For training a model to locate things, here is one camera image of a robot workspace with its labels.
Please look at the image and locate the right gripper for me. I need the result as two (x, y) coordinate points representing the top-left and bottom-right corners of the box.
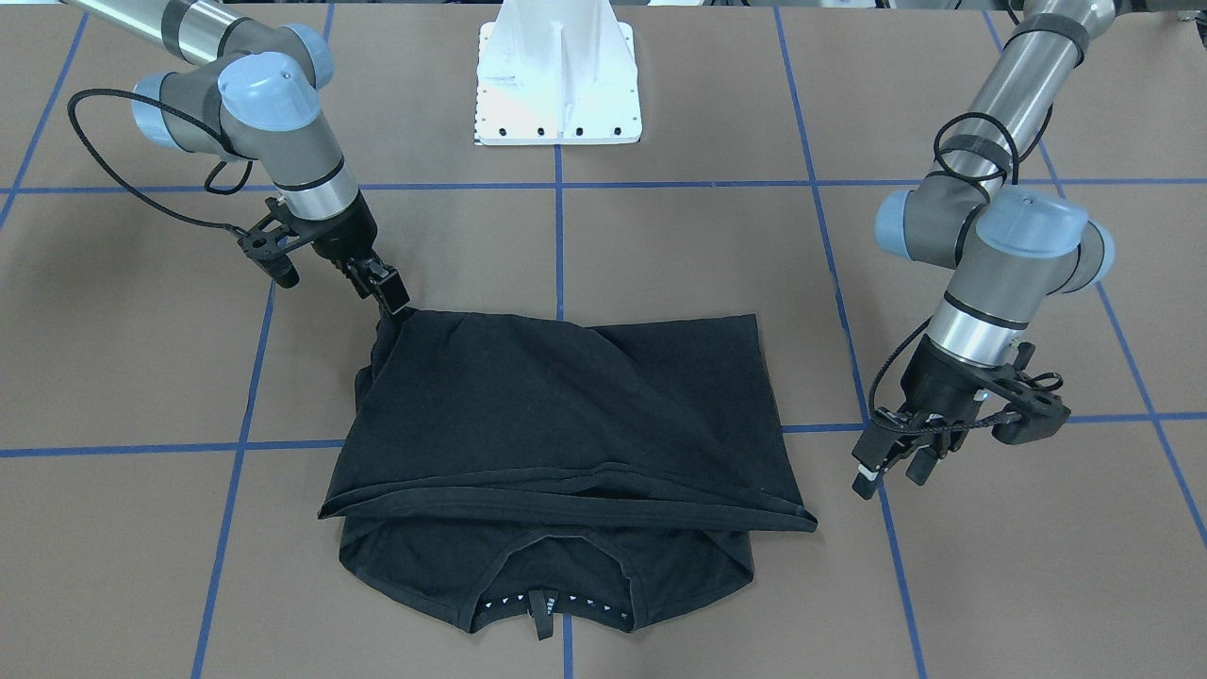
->
(307, 197), (410, 315)

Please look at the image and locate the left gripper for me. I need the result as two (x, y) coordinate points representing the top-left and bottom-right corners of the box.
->
(851, 336), (987, 501)

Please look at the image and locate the black graphic t-shirt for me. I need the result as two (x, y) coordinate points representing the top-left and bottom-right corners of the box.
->
(319, 309), (818, 638)

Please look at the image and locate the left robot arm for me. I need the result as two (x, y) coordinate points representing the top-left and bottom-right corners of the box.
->
(852, 1), (1126, 499)

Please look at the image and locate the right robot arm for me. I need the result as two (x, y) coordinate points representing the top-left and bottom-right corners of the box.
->
(78, 1), (409, 315)

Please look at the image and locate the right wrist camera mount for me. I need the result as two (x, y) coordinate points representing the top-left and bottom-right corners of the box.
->
(237, 197), (303, 289)

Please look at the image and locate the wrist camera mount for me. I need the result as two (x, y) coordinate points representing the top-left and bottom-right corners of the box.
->
(976, 343), (1072, 444)
(237, 197), (303, 289)

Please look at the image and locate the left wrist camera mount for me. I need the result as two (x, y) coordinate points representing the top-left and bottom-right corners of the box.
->
(976, 343), (1072, 444)

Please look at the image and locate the white camera pedestal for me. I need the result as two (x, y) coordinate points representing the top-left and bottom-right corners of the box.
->
(473, 1), (643, 146)

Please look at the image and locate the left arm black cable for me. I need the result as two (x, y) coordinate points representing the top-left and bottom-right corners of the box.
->
(868, 0), (1065, 437)

